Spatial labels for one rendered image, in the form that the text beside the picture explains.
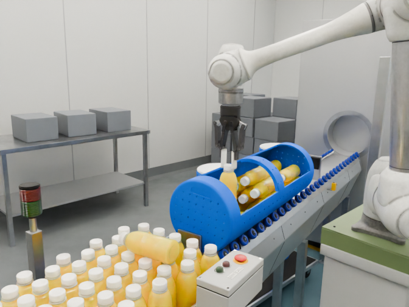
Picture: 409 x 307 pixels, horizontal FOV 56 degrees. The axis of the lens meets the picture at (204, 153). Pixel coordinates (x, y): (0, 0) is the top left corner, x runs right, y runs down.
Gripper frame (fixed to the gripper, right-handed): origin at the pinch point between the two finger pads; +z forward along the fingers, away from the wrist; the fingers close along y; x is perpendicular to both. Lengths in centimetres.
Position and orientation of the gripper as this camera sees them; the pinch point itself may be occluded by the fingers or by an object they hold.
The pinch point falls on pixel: (229, 159)
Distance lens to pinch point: 145.0
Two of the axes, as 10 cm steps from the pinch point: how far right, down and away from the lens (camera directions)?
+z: -0.2, 9.7, 2.2
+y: -8.3, -1.4, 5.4
